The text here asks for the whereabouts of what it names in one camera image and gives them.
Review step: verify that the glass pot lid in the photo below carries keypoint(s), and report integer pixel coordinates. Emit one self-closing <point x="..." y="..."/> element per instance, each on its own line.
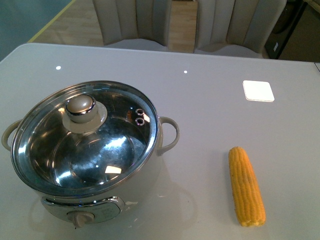
<point x="54" y="160"/>

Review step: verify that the yellow corn cob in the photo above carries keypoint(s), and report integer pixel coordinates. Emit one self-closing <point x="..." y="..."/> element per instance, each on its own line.
<point x="248" y="203"/>

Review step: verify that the white electric cooking pot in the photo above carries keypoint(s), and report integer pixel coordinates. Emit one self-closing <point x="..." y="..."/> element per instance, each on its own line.
<point x="84" y="113"/>

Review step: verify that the left beige upholstered chair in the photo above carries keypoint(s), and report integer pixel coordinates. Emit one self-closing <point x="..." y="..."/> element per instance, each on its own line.
<point x="134" y="24"/>

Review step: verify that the beige upholstered chair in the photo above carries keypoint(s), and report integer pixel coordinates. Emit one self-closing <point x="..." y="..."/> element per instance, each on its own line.
<point x="134" y="24"/>
<point x="235" y="28"/>

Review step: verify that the right beige upholstered chair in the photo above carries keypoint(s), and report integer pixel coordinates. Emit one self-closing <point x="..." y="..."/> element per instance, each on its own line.
<point x="235" y="28"/>

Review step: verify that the black cabinet at right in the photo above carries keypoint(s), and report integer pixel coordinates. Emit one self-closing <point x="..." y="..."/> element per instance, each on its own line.
<point x="296" y="35"/>

